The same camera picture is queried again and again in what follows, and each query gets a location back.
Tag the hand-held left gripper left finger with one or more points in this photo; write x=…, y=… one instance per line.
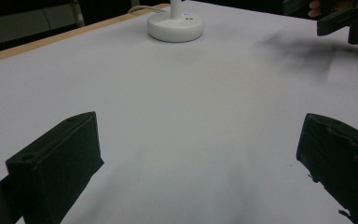
x=56, y=161

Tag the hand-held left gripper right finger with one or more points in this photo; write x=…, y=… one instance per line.
x=338, y=155

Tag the white round lamp base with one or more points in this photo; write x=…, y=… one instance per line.
x=175, y=25

